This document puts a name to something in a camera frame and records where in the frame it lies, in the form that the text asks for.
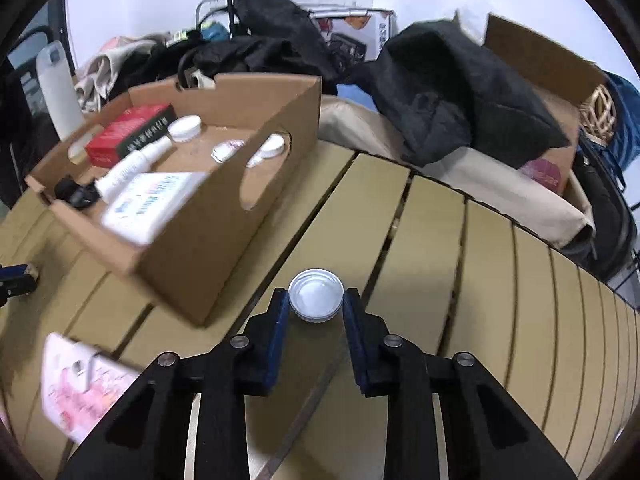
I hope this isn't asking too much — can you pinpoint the white thermos bottle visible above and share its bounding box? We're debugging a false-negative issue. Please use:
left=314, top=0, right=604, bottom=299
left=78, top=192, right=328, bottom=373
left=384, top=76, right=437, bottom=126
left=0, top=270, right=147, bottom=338
left=35, top=41, right=85, bottom=143

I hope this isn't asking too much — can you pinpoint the black jacket pile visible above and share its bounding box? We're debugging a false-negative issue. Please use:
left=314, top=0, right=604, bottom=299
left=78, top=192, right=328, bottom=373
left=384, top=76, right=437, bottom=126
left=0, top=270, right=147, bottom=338
left=347, top=19, right=572, bottom=169

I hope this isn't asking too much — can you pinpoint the white spray bottle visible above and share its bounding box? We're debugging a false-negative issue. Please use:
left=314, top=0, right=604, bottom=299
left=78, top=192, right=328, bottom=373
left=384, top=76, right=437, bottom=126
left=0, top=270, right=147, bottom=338
left=94, top=136, right=174, bottom=204

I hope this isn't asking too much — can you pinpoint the dark-framed glass door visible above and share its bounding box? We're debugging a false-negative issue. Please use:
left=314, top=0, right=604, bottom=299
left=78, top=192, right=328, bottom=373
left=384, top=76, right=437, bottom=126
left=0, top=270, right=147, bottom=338
left=0, top=0, right=77, bottom=93

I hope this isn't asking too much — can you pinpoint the cardboard box with flap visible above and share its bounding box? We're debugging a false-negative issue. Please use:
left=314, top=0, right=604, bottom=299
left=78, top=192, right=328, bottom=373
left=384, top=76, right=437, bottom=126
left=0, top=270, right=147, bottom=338
left=481, top=11, right=610, bottom=197

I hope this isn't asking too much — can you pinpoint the printed product box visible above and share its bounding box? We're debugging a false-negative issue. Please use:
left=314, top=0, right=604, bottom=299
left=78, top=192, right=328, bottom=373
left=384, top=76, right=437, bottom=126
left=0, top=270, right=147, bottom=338
left=309, top=6, right=397, bottom=65

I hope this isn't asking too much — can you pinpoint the small white plastic piece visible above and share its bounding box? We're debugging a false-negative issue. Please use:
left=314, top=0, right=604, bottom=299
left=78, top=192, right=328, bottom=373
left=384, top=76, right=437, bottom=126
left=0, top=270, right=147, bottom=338
left=211, top=139, right=246, bottom=163

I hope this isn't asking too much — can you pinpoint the shallow cardboard tray box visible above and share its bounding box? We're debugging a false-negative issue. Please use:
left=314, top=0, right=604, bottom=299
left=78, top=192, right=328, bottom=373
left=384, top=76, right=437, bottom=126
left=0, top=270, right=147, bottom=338
left=24, top=73, right=322, bottom=329

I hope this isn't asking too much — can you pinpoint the blue bag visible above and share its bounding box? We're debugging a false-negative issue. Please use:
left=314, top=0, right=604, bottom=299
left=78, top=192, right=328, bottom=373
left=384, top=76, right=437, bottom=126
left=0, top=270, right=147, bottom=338
left=582, top=71, right=640, bottom=192

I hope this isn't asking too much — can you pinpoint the black backpack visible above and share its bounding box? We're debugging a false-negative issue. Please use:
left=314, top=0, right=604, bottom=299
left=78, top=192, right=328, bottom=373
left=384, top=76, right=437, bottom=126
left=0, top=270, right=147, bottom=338
left=559, top=144, right=640, bottom=283

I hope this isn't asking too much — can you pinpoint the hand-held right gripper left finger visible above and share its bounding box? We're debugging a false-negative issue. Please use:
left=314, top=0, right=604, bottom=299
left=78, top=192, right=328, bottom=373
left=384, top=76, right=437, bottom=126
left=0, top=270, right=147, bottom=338
left=57, top=287, right=291, bottom=480

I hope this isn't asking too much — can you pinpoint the beige cloth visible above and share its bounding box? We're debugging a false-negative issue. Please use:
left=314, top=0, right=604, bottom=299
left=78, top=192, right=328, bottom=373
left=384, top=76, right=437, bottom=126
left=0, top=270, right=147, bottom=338
left=74, top=34, right=173, bottom=112

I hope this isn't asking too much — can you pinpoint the white bottle cap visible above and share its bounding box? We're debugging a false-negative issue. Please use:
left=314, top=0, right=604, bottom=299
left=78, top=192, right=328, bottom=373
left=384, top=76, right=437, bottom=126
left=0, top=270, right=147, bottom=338
left=246, top=133, right=286, bottom=169
left=167, top=115, right=203, bottom=143
left=288, top=268, right=346, bottom=324

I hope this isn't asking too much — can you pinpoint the black charger cable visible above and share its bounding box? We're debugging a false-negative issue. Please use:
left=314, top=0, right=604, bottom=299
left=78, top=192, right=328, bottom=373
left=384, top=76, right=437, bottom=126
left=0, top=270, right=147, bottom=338
left=53, top=175, right=98, bottom=209

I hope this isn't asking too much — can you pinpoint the red cardboard box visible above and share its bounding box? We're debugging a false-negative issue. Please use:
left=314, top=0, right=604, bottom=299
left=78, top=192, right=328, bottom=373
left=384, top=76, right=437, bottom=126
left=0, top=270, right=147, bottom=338
left=84, top=103, right=177, bottom=169

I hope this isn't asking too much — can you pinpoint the teal and yellow cloth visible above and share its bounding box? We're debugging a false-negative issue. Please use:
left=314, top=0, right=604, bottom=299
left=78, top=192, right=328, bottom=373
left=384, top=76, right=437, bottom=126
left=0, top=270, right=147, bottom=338
left=172, top=20, right=233, bottom=43

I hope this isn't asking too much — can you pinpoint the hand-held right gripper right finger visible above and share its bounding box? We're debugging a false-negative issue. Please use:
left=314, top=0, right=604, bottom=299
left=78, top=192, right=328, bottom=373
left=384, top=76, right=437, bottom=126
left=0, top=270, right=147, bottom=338
left=342, top=287, right=581, bottom=480

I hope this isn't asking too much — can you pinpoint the white metal frame stool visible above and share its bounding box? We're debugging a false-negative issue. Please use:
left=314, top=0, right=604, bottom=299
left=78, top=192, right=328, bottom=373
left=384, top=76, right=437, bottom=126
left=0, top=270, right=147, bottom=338
left=194, top=0, right=237, bottom=32

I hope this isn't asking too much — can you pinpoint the wicker ball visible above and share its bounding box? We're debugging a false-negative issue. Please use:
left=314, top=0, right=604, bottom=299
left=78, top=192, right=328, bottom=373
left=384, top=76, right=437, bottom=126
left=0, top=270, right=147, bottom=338
left=579, top=83, right=620, bottom=145

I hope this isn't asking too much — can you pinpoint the white wipes packet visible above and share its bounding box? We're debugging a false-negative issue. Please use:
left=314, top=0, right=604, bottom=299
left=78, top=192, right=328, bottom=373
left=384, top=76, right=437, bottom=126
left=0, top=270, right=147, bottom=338
left=99, top=171, right=209, bottom=247

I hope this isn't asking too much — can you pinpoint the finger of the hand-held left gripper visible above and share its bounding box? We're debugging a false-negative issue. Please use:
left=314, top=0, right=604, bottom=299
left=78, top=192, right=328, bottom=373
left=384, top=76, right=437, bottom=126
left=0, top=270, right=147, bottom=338
left=0, top=261, right=40, bottom=307

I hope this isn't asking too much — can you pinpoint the pink wipes packet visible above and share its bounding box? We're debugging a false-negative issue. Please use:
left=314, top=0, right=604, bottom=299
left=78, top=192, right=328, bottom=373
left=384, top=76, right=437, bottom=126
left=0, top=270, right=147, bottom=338
left=41, top=331, right=144, bottom=445

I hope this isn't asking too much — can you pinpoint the beige fabric bag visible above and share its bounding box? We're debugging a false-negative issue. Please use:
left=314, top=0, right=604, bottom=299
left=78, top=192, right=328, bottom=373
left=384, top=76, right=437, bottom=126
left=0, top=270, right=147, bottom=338
left=319, top=94, right=597, bottom=250

